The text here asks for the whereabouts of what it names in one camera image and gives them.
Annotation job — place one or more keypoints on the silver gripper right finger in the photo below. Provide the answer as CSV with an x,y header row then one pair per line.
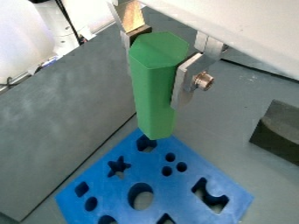
x,y
193,74

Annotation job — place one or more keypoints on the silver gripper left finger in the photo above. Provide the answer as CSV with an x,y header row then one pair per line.
x,y
130,20

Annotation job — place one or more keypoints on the green hexagon block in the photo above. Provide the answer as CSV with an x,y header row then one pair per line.
x,y
155,55

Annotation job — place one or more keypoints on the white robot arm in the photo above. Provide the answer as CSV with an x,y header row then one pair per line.
x,y
77,87

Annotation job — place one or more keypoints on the blue shape sorting board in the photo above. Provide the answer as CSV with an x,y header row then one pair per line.
x,y
153,182

